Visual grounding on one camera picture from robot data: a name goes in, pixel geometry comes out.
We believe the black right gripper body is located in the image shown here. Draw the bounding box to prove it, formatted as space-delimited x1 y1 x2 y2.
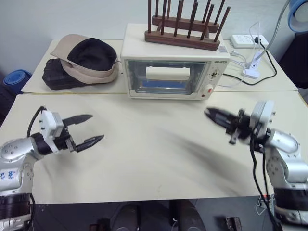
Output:
225 109 253 145

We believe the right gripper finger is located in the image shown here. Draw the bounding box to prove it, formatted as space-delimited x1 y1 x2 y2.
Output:
206 107 239 121
204 110 232 132

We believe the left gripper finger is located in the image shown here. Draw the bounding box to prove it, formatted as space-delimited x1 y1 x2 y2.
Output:
74 134 105 153
62 114 94 128

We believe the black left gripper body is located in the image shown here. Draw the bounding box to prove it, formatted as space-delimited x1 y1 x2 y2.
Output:
53 125 78 154

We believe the glass oven door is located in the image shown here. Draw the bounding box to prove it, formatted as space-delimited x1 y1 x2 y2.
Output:
125 59 207 96

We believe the cream toaster oven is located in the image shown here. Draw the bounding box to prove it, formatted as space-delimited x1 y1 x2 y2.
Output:
120 23 231 102

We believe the white gooseneck clip lamp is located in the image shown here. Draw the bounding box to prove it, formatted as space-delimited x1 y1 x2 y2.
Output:
242 0 291 79

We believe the beige cap with black lining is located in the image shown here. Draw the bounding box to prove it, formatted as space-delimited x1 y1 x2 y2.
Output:
51 34 119 85

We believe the blue rolled mat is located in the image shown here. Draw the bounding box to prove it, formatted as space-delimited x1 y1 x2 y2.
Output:
3 69 33 87

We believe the white power strip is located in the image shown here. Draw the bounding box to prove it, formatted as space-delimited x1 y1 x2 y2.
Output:
229 34 270 49

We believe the dark wooden peg rack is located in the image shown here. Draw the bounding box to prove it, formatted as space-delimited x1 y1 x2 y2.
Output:
144 0 231 51

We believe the blue round lamp head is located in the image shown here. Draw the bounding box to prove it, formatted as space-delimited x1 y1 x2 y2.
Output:
287 0 308 32

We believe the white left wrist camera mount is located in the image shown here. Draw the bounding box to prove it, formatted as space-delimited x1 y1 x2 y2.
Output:
38 110 64 154

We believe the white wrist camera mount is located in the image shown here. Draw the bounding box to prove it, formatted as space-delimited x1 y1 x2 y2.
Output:
249 100 275 136
38 110 64 154

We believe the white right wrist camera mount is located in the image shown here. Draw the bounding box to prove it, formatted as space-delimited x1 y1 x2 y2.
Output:
249 100 275 136

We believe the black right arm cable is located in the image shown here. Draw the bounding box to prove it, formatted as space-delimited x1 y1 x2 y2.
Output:
249 125 280 231

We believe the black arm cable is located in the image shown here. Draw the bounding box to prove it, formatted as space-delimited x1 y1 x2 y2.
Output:
26 105 47 138
249 125 280 231

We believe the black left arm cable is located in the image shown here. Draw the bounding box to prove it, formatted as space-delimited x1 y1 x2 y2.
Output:
26 105 47 138

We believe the white power cable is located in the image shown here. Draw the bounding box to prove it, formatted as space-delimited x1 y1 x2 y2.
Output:
218 49 250 89

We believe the black plug with cable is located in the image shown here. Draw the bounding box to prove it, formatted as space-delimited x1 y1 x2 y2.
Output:
222 36 277 86

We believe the white oven door handle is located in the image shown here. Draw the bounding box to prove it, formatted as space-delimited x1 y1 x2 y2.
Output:
145 66 191 82

